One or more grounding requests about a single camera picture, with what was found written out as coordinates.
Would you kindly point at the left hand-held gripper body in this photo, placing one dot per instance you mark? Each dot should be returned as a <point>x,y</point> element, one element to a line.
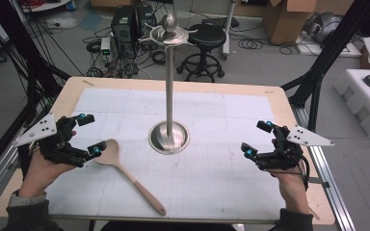
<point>46,128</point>

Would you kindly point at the white round table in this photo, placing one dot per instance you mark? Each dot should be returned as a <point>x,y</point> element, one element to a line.
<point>45,5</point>

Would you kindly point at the black computer tower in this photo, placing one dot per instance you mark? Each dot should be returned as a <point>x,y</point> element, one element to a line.
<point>146,19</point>
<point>123,27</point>

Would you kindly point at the white foam block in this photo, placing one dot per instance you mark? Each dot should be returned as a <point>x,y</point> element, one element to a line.
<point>363,102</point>

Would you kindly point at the metal utensil hanging rack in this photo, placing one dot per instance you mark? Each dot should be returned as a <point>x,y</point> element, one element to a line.
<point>169,96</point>

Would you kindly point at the small white electronic box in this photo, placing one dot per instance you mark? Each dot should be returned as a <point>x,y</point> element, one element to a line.
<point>105,45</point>

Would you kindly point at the person's left hand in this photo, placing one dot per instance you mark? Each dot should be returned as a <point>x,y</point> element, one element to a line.
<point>38,174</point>

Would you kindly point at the black round stool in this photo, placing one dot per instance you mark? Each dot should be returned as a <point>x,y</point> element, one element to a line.
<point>205,37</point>

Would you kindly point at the wooden spoon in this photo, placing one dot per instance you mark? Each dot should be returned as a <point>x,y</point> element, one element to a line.
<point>110,155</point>

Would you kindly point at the person's dark lap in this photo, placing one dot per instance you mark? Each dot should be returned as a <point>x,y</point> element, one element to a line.
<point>167,226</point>

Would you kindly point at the grey rounded device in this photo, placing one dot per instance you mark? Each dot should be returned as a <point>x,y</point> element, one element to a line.
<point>324,27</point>

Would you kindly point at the white rolling pole stand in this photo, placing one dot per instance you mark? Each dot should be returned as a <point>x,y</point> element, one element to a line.
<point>229,29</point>

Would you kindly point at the aluminium rail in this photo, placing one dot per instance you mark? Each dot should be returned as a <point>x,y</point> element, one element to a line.
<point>0,179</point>
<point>330,186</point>

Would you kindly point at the black metal frame stand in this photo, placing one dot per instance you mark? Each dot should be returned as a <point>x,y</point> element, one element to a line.
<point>29,64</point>
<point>327,54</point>

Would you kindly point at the white grid mat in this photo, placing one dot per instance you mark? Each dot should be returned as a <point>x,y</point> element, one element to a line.
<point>212,179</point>

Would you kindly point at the white flat board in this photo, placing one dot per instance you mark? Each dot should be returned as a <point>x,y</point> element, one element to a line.
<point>334,49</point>

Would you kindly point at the person's right hand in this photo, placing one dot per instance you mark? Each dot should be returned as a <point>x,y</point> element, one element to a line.
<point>290,189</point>

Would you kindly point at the cardboard box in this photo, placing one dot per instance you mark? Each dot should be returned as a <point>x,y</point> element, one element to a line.
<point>285,22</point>

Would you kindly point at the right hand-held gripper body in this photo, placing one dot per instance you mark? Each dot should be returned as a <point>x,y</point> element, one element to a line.
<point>284,157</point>

